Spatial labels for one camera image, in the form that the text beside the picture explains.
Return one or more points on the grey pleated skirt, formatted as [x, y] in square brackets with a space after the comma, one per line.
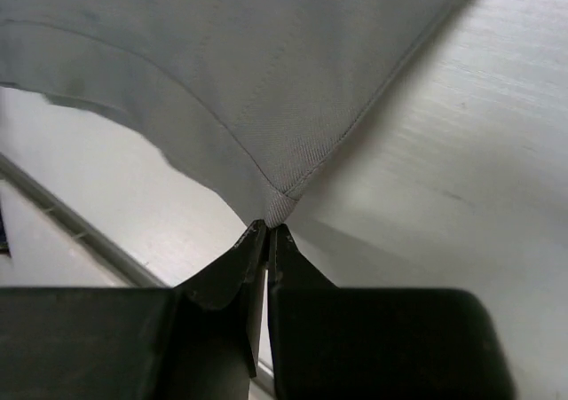
[247, 97]

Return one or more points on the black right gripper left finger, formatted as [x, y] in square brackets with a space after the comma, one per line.
[128, 333]

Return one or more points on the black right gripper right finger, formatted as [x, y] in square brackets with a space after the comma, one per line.
[331, 342]

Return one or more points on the aluminium table frame rail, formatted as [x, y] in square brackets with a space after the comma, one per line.
[89, 236]

